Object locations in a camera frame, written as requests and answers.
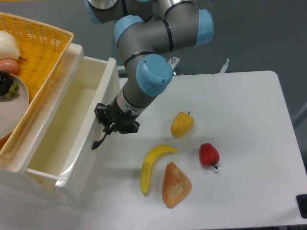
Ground dark grapes with stem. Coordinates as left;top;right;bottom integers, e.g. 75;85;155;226
0;70;19;99

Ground white plate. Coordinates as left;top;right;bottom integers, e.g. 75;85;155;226
0;75;29;140

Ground yellow banana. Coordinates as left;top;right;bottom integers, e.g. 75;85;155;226
140;145;178;196

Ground red bell pepper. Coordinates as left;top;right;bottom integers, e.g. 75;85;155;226
199;143;220;169

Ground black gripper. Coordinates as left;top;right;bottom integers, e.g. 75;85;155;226
94;102;140;135

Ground yellow woven basket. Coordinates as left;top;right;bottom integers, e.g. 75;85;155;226
0;12;74;160

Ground white drawer cabinet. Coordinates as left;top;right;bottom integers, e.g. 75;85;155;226
0;44;84;196

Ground orange bread pastry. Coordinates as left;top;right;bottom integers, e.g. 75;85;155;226
162;162;192;208

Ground black top drawer handle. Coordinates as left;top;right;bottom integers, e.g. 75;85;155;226
92;132;107;150

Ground black object at table edge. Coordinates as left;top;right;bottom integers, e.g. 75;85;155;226
296;194;307;219

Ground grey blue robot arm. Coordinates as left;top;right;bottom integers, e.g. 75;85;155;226
85;0;214;135

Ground white pear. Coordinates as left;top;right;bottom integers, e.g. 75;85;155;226
0;31;26;60

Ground yellow bell pepper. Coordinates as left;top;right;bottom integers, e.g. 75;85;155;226
171;112;194;138

